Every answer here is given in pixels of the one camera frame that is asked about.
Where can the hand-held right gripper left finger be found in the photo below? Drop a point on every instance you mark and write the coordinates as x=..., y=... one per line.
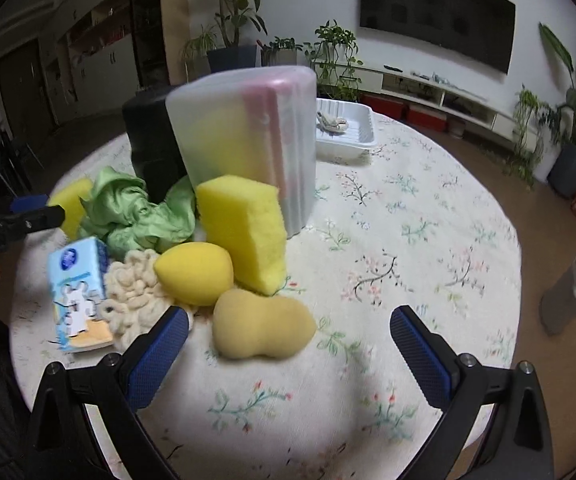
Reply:
x=160, y=355

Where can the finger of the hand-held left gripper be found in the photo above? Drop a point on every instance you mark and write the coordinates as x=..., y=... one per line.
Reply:
x=43, y=219
x=28, y=203

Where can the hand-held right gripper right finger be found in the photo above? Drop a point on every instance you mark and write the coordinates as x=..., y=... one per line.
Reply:
x=420, y=355

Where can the cream chunky yarn bundle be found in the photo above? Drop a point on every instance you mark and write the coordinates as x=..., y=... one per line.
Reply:
x=128, y=290

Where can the blue tissue packet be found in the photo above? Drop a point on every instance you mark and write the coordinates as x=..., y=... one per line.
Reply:
x=78, y=285

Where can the green cloth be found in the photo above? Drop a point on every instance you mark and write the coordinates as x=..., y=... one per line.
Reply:
x=123, y=210

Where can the yellow egg-shaped makeup sponge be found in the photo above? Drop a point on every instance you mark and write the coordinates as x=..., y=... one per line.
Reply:
x=193, y=272

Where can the tan gourd-shaped makeup sponge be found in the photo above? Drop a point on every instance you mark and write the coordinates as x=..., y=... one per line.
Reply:
x=253, y=325

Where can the black round container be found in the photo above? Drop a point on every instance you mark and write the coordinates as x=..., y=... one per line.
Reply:
x=148, y=145

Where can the translucent plastic container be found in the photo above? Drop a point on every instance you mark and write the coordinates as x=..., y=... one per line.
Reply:
x=288, y=170

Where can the blue wet wipes pack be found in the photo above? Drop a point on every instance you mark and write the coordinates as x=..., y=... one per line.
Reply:
x=355, y=135

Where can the grey knitted cloth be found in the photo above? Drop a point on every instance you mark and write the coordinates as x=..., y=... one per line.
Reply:
x=332, y=122

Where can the dark chair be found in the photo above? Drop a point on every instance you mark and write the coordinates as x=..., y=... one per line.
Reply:
x=15, y=160

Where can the round floral tablecloth table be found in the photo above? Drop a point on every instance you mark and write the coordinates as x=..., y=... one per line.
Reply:
x=367, y=240

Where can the grey trash can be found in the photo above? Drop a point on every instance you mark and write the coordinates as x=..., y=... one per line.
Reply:
x=567, y=295

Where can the dark shelf unit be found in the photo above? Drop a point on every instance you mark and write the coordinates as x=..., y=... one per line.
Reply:
x=145, y=25

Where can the white plant pot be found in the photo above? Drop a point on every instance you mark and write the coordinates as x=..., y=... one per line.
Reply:
x=545, y=160

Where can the red storage box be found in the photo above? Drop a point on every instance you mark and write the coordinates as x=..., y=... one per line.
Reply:
x=427, y=119
x=390, y=107

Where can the dark round planter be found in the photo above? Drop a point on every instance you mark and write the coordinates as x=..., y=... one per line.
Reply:
x=570, y=170

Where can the spider plant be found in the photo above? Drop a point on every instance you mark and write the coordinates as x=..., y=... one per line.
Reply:
x=203, y=40

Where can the pink sponge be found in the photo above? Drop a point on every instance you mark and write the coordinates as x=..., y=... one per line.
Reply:
x=263, y=110

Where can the dark blue square planter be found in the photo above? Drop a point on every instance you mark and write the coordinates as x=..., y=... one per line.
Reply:
x=233, y=59

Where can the white television cabinet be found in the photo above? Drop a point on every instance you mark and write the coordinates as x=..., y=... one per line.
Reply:
x=467, y=92

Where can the bushy green plant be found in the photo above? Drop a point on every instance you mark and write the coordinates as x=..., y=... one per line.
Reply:
x=530, y=110

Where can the white ribbed planter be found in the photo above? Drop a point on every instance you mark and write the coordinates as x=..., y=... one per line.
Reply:
x=280, y=58

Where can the small green plant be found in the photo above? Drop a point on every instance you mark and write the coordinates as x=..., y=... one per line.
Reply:
x=283, y=44

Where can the tall broad-leaf plant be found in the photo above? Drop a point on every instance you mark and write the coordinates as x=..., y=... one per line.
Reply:
x=575, y=90

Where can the trailing pothos plant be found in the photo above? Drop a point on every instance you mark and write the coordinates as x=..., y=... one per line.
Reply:
x=338, y=40

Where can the white wall cabinets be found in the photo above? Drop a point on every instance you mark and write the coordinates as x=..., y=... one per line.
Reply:
x=93, y=60

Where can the black wall television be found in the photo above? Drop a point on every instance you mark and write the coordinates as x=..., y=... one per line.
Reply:
x=432, y=15

